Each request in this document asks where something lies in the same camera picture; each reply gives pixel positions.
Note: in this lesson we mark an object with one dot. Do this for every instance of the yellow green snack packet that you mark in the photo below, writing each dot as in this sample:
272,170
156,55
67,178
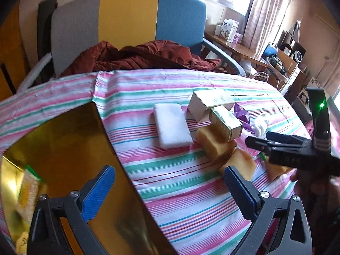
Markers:
28,194

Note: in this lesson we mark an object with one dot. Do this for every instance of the white foam block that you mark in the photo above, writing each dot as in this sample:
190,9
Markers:
171,126

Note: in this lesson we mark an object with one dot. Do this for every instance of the blue bag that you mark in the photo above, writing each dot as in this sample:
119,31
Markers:
271,49

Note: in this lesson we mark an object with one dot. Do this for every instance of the dark red quilted blanket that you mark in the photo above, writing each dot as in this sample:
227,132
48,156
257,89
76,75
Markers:
163,54

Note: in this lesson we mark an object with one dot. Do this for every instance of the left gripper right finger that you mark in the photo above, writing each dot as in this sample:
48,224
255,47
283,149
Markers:
255,206

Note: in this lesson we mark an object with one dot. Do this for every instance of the pink checked curtain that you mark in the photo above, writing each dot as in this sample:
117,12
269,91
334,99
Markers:
262,23

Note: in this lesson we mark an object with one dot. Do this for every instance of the purple foil wrapper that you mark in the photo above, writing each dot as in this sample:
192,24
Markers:
243,116

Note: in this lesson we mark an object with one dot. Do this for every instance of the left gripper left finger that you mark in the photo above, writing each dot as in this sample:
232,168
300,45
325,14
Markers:
82,206

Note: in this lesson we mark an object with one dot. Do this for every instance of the wooden desk with clutter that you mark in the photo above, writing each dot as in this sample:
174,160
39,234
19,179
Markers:
290,88

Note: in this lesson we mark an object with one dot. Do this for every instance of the wooden side table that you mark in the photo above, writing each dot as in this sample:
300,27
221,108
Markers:
239,52

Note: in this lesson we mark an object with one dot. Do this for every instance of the small green white carton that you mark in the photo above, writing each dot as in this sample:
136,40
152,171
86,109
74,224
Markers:
226,123

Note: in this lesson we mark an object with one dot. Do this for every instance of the gold cardboard box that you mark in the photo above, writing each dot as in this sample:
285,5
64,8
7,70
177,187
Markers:
66,152

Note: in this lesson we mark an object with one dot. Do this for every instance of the grey yellow blue chair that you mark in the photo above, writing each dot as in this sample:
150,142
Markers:
64,31

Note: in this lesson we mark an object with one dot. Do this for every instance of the wooden wardrobe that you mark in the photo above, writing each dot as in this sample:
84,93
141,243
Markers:
13,55

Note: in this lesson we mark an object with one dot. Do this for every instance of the white product box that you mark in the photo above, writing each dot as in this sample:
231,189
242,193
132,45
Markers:
228,29

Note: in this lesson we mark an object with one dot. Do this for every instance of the white plastic packet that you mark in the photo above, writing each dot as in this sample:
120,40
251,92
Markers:
259,127

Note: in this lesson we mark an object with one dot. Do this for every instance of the striped pink green bedsheet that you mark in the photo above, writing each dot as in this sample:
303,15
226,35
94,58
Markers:
145,115

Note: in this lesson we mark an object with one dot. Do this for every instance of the large beige carton box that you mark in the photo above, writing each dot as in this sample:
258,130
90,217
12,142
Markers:
202,101

